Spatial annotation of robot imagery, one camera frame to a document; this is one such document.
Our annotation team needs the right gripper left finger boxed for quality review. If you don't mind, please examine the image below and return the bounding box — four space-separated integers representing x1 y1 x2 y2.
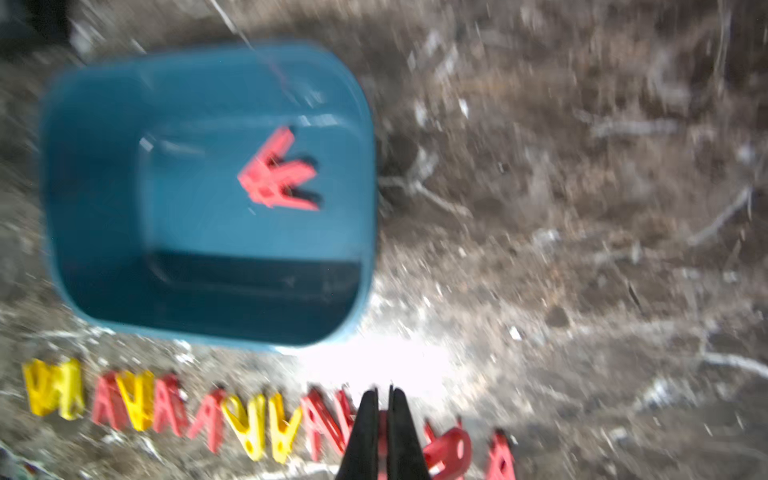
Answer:
335 388 379 480

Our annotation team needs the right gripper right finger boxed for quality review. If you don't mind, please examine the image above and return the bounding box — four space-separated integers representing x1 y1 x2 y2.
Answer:
386 386 431 480

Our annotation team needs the red clothespin row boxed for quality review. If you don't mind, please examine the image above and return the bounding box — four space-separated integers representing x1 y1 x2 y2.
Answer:
423 418 472 480
186 388 226 454
485 430 516 480

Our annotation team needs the yellow clothespin row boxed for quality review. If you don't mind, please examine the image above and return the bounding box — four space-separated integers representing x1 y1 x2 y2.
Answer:
268 393 303 464
220 394 266 462

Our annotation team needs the teal plastic storage box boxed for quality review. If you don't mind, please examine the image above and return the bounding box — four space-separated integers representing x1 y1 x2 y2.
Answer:
40 42 377 350

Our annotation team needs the big yellow clothespin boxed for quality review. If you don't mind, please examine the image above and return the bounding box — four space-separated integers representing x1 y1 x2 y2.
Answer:
22 359 56 417

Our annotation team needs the clothespin pile in box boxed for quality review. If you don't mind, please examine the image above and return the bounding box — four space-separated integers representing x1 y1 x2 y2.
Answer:
237 127 319 211

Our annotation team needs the slim yellow clothespin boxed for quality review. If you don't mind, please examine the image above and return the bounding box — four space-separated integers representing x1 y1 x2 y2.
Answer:
53 358 85 421

